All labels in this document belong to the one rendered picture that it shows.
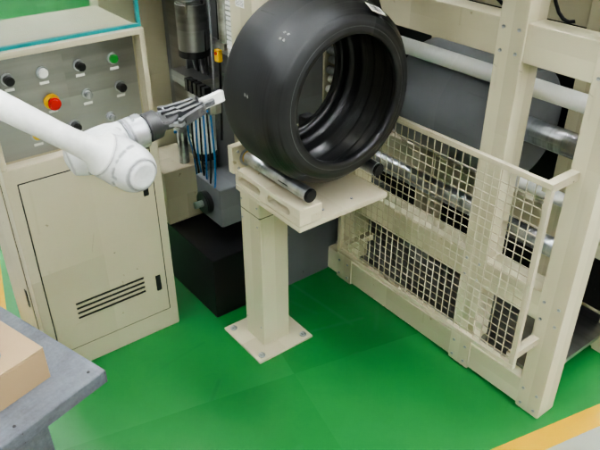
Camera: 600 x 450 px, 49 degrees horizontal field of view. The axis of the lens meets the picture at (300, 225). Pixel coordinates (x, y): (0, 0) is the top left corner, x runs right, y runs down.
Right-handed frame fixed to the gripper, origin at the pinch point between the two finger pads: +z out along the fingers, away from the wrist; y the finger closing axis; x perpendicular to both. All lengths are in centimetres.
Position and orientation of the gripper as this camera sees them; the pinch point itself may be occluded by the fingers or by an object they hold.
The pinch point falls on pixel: (212, 99)
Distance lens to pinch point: 182.3
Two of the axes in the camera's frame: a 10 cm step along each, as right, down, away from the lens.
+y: -6.1, -4.1, 6.8
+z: 7.8, -4.5, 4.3
